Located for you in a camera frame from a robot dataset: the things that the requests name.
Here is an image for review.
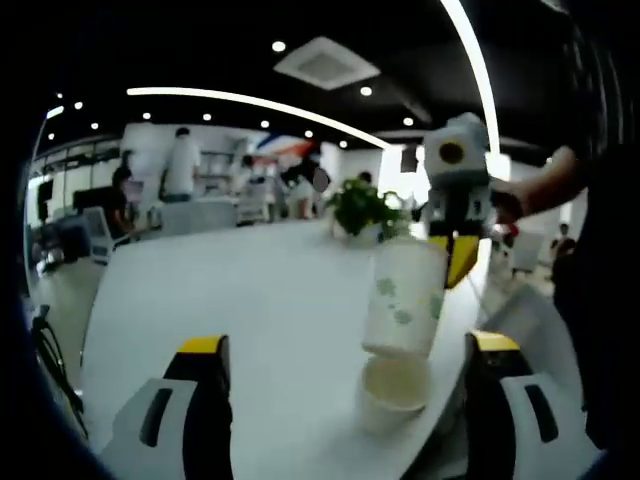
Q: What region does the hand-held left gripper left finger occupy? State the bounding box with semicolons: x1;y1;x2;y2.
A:
107;334;234;480

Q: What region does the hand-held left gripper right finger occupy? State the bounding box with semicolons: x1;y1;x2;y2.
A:
464;330;601;480

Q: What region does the green-print paper cup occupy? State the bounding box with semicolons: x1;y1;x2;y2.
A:
360;238;449;359
358;355;432;436

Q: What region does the person's right hand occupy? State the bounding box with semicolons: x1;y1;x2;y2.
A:
492;179;539;236

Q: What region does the potted green plant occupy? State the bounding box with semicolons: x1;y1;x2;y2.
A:
324;177;419;249

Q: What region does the grey black-edged chair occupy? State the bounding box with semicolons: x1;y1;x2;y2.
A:
482;284;586;401

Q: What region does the curved ceiling light strip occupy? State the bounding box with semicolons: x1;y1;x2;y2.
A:
439;0;501;161
127;87;391;149

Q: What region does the white table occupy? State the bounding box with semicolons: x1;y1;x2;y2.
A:
79;219;494;480

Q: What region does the black tripod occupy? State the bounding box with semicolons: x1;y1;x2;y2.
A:
32;304;89;441

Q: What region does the ceiling air vent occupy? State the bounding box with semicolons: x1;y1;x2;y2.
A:
273;35;381;91

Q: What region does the grey counter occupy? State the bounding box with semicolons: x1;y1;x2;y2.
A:
159;198;239;235

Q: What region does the white office chair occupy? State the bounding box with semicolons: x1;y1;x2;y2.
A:
82;207;116;264

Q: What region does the black display screen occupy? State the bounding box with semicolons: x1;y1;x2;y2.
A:
37;180;54;219

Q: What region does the white cable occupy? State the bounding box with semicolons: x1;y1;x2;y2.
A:
467;277;489;316

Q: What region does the red blue wall graphic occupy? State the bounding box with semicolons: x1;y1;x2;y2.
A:
252;133;319;161

